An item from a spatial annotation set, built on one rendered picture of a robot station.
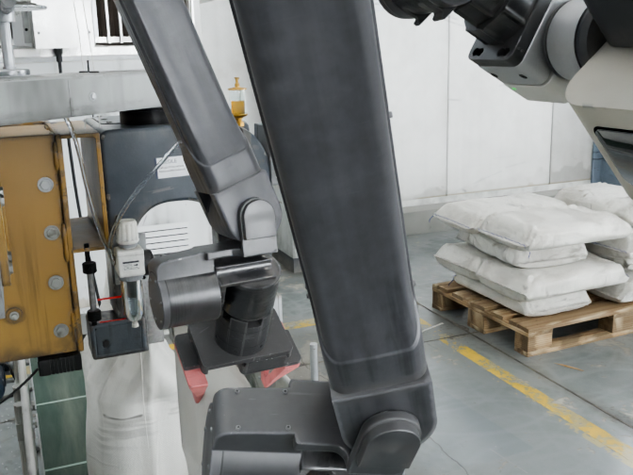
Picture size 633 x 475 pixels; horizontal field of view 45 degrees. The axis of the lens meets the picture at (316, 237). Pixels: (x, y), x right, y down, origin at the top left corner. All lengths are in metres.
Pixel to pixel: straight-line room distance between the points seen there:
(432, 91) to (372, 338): 5.59
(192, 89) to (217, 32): 4.58
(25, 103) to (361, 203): 0.67
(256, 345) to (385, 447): 0.39
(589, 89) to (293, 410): 0.48
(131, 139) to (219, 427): 0.68
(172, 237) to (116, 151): 2.91
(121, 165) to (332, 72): 0.81
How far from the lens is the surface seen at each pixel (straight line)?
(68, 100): 1.02
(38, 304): 1.15
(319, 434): 0.49
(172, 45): 0.73
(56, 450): 2.31
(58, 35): 3.33
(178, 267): 0.74
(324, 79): 0.32
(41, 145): 1.10
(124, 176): 1.11
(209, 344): 0.83
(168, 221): 3.98
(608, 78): 0.82
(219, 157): 0.73
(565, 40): 0.89
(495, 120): 6.31
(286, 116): 0.32
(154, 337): 1.21
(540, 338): 3.79
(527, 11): 0.91
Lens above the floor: 1.44
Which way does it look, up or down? 14 degrees down
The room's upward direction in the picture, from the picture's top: 2 degrees counter-clockwise
